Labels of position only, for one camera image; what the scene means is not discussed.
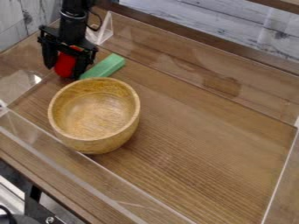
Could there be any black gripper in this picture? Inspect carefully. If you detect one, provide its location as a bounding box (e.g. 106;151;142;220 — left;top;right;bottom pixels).
38;11;98;79

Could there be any red plush strawberry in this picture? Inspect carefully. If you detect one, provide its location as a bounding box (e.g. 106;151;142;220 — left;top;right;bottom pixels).
54;52;78;78

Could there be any green rectangular block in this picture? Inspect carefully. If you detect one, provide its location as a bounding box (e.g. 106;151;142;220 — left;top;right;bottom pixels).
79;53;126;80

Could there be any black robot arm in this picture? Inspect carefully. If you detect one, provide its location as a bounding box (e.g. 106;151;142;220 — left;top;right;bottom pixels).
38;0;99;79

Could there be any wooden bowl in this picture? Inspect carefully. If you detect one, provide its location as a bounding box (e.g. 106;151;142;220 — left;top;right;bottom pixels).
48;78;140;154

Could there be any clear acrylic corner bracket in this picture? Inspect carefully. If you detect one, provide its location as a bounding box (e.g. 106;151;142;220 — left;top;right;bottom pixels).
86;12;114;46

